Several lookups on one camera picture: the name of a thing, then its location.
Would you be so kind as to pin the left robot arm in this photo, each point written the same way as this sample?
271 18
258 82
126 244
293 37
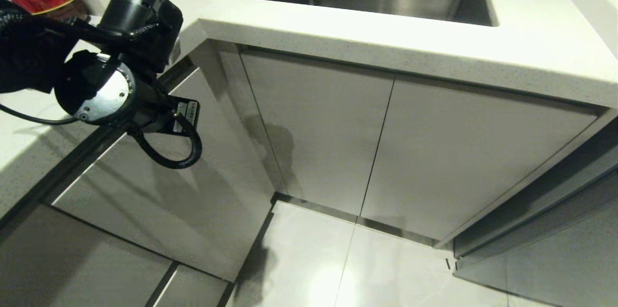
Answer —
140 17

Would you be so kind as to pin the grey cabinet door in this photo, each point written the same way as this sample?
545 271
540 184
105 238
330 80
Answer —
458 162
555 258
318 128

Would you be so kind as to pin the metal kick plate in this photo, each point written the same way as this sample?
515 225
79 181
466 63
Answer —
338 213

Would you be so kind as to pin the grey drawer front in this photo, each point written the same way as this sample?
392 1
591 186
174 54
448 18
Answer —
193 210
72 263

